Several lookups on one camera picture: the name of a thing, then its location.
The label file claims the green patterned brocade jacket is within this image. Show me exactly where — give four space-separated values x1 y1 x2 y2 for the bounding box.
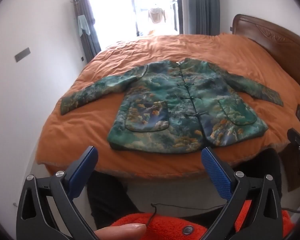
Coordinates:
61 59 283 154

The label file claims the person's thumb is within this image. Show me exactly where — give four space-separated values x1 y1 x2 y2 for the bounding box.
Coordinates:
94 223 147 240

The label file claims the black duvet label patch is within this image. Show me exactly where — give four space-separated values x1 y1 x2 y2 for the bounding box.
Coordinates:
295 104 300 122

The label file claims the orange duvet on bed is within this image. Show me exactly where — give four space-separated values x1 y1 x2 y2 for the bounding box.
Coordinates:
36 34 300 179

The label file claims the brown wooden headboard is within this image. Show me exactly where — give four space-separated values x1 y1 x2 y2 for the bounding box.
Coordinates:
230 14 300 85

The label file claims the orange fleece sweater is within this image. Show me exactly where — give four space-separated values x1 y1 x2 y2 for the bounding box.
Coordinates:
110 199 296 240

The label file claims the right grey curtain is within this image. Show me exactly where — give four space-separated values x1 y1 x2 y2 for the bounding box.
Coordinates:
178 0 220 36

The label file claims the grey curtain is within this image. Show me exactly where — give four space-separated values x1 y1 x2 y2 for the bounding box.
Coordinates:
178 0 220 36
73 0 101 63

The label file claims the light teal hanging cloth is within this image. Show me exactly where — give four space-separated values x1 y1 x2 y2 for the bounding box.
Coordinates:
77 15 91 37

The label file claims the pink garment outside window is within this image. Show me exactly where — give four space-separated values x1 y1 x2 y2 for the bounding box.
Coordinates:
148 8 166 24

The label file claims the left grey curtain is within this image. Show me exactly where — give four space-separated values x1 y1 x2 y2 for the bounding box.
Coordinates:
73 0 101 63

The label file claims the black thin cable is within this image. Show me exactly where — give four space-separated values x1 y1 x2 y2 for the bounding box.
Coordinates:
145 203 226 228

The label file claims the grey wall switch plate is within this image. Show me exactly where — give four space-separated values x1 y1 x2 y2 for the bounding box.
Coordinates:
14 47 31 62

